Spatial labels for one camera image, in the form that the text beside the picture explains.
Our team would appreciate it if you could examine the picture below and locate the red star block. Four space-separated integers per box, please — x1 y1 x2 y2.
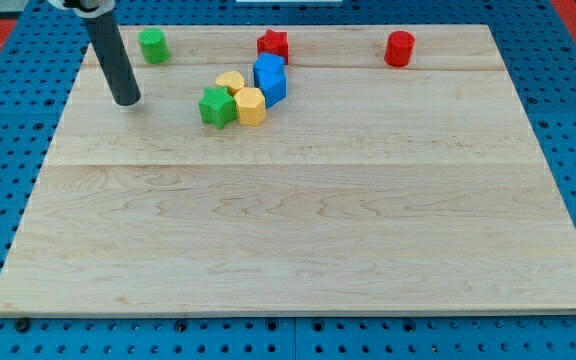
256 29 289 64

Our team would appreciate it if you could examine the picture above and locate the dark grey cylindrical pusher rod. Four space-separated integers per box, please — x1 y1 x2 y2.
83 11 141 106

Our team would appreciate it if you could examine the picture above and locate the green star block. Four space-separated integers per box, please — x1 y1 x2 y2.
198 86 237 129

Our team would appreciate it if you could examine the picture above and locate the green cylinder block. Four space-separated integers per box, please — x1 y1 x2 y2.
137 27 169 64

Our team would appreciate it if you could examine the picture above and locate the yellow hexagon block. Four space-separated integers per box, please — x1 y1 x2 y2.
234 87 266 126

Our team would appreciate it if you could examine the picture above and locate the red cylinder block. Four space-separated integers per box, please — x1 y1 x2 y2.
384 30 416 67

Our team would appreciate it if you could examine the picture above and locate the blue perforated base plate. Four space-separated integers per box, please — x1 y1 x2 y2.
0 1 576 359

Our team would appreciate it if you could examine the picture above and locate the yellow heart block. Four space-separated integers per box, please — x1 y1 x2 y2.
215 71 245 96

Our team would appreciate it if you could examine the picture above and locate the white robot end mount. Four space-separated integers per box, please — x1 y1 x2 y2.
48 0 115 18

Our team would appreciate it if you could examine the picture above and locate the light wooden board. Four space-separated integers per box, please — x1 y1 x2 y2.
0 25 576 318

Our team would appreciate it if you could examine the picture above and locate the blue cube block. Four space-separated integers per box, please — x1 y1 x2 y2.
253 52 285 87

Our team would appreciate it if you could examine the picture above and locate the blue pentagon block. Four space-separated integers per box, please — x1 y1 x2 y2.
255 71 287 108

